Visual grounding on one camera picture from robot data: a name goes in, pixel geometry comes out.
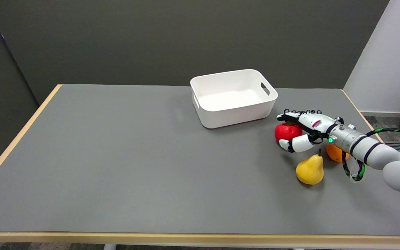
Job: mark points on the white plastic storage bin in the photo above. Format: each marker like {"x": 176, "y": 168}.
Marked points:
{"x": 233, "y": 98}

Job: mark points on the gray table mat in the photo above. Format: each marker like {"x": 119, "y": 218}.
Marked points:
{"x": 186, "y": 163}

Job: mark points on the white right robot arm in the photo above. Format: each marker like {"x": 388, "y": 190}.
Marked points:
{"x": 377, "y": 154}

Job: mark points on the white table leg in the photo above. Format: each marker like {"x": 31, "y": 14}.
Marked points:
{"x": 109, "y": 247}

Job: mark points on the orange persimmon fruit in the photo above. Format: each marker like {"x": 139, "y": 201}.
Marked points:
{"x": 335, "y": 153}

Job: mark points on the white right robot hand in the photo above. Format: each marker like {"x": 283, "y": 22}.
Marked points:
{"x": 304, "y": 130}

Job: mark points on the yellow pear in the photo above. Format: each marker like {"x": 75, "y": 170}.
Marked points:
{"x": 310, "y": 169}

